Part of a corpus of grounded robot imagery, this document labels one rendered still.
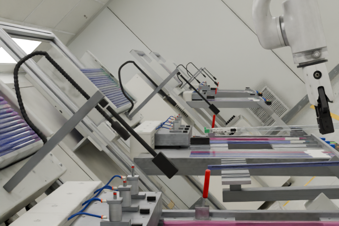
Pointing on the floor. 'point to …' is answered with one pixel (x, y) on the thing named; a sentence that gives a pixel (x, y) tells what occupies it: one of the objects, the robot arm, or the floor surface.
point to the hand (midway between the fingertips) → (325, 124)
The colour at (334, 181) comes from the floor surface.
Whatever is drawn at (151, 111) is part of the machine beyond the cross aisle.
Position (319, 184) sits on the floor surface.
